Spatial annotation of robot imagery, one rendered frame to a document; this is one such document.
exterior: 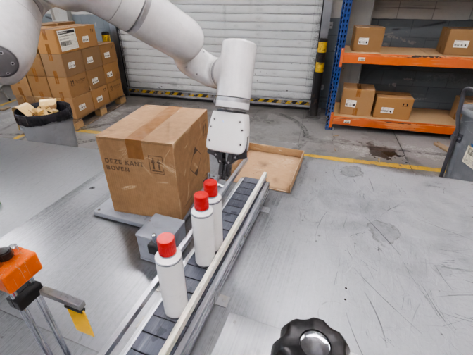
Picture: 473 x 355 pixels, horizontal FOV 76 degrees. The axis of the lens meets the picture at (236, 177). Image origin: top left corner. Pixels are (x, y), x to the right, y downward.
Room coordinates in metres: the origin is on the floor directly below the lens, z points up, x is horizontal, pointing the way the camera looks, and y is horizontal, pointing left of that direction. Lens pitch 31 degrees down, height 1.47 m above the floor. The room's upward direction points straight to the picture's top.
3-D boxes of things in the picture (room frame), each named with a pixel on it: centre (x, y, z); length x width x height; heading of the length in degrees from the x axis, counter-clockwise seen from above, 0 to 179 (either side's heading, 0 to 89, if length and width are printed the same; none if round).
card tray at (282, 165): (1.13, -0.13, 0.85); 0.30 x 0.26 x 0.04; 160
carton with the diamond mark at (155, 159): (0.92, 0.25, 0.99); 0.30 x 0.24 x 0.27; 167
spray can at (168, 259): (0.42, 0.13, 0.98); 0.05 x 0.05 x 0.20
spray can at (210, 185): (0.61, 0.06, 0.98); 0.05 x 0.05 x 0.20
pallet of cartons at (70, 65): (4.22, 2.25, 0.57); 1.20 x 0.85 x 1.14; 168
